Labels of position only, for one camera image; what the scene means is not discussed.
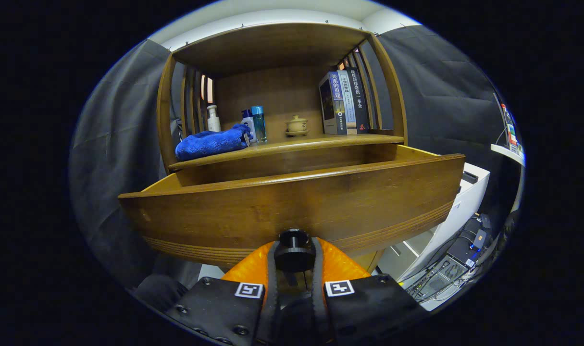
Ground white side table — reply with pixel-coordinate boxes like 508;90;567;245
398;162;491;284

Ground blue towel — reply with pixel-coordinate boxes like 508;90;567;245
175;124;253;161

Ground black book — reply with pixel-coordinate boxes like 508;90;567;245
348;67;371;134

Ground wooden cabinet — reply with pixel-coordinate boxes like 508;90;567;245
156;23;409;275

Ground wooden countertop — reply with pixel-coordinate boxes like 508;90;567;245
168;134;404;171

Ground teal bottle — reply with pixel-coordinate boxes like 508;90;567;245
251;106;267;143

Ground black cables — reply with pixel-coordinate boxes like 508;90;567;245
402;211;501;303

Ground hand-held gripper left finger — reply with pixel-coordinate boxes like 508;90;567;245
167;240;279;346

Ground beige lidded teacup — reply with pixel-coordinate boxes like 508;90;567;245
285;115;310;137

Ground wooden drawer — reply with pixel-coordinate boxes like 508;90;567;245
118;143;465;286

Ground white shelf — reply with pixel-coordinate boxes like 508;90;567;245
490;143;525;167

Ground computer tower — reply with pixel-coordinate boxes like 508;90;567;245
407;255;470;301

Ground pale book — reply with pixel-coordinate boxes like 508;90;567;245
339;70;358;134

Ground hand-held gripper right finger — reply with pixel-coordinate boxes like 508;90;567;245
311;237;429;344

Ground white pump bottle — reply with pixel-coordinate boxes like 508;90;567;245
207;105;222;133

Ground white bottle with blue cap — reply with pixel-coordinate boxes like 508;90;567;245
241;109;258;144

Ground person's dark clothing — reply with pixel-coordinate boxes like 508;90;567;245
133;274;189;313

